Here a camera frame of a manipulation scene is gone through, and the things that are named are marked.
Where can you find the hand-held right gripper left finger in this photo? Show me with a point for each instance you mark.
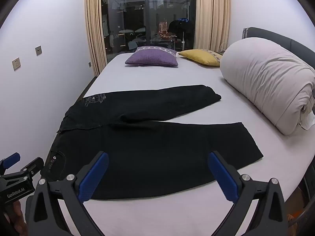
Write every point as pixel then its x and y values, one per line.
pixel 94 177

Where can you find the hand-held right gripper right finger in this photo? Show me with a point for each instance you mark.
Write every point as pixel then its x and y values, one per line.
pixel 222 179

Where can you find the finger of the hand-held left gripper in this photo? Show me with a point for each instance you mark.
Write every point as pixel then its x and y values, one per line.
pixel 11 159
pixel 35 164

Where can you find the black pants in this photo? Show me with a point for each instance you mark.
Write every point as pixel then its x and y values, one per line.
pixel 147 147

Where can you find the person's left hand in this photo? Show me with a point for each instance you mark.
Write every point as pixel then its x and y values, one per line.
pixel 19 216

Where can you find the rolled beige duvet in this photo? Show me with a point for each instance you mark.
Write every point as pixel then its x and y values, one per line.
pixel 265 78

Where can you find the bed with white sheet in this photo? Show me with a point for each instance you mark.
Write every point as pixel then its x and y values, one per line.
pixel 172 78

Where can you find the yellow pillow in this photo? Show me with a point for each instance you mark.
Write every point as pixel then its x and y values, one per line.
pixel 200 56

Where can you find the purple pillow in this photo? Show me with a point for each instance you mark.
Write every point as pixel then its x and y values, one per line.
pixel 152 56

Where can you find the beige curtain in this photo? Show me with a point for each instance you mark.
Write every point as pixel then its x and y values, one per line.
pixel 94 29
pixel 211 14

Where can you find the grey headboard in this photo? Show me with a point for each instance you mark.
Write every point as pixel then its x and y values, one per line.
pixel 270 33

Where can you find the dark glass window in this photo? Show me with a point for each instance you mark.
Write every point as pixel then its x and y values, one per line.
pixel 147 17

